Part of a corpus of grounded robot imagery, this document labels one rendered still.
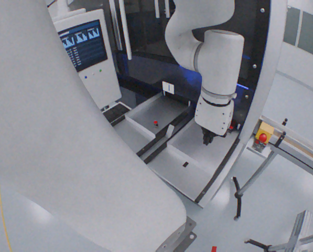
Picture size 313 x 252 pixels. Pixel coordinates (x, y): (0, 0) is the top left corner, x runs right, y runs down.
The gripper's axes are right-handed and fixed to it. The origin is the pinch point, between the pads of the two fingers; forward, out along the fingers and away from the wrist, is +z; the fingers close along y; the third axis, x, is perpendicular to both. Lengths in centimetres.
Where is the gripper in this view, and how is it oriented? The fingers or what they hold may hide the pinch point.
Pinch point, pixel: (208, 138)
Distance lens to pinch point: 48.6
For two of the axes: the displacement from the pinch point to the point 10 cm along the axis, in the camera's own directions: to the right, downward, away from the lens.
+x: -6.9, 5.4, -4.9
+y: -7.2, -4.3, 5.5
